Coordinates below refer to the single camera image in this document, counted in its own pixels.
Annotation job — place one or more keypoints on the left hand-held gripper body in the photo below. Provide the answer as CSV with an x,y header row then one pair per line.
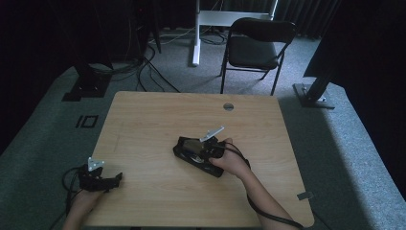
x,y
92,182

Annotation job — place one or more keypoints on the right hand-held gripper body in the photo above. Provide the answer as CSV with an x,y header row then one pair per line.
x,y
213,148

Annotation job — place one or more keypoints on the black pencil case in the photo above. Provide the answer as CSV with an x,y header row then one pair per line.
x,y
182,154

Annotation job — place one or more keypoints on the person's left hand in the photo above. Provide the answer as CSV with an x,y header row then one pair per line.
x,y
84,201

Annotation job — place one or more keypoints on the person's right hand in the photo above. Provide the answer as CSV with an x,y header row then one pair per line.
x,y
234,163

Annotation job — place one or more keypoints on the grey round table grommet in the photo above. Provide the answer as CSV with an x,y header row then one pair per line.
x,y
228,106

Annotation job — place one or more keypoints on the black stand with flat base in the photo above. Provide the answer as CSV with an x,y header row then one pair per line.
x,y
87,84

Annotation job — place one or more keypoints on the grey tape piece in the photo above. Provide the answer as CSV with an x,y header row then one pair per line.
x,y
305,195

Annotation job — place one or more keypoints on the black folding chair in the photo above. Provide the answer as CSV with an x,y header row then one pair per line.
x,y
252,48

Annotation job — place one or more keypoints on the black stand with grey base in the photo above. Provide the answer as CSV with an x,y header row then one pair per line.
x,y
314,96

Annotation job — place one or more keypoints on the dark curtain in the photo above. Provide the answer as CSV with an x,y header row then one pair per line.
x,y
306,17

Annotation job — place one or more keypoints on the white desk frame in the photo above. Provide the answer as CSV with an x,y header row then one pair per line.
x,y
198,32

